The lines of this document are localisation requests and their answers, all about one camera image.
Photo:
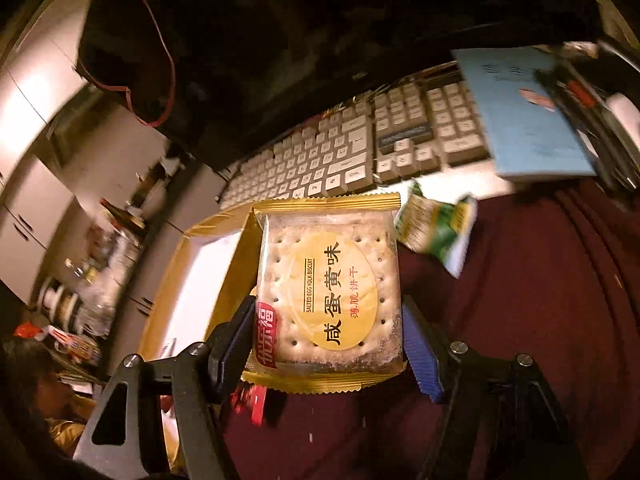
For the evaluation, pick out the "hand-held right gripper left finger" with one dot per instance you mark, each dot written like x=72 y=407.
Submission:
x=234 y=347

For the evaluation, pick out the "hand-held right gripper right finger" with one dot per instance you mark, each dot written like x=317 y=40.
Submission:
x=422 y=360

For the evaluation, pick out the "gold cardboard box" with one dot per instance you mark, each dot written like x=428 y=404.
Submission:
x=200 y=270

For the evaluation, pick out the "gold-edged square biscuit packet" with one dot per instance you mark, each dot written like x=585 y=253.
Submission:
x=330 y=280

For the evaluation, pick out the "small red snack packet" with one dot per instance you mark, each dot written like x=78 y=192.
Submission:
x=254 y=402

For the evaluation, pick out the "maroon cloth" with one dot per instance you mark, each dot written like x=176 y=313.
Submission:
x=525 y=285

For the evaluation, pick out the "green snack packet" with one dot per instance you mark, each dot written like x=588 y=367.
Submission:
x=435 y=225

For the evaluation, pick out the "cluttered bottles and jars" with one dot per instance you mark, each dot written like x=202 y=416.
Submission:
x=100 y=265

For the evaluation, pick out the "red and white packet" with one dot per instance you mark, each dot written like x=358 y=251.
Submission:
x=70 y=342

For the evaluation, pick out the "beige computer keyboard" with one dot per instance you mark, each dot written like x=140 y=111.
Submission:
x=345 y=155

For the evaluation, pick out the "light blue booklet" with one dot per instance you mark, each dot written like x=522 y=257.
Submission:
x=520 y=115

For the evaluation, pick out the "white cabinet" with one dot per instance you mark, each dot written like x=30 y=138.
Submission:
x=35 y=125

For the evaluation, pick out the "black object with red mark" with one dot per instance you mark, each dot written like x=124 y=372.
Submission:
x=590 y=105

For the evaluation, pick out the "black computer monitor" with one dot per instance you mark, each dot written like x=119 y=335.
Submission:
x=300 y=45

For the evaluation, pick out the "white round object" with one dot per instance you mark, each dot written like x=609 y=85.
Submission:
x=625 y=115

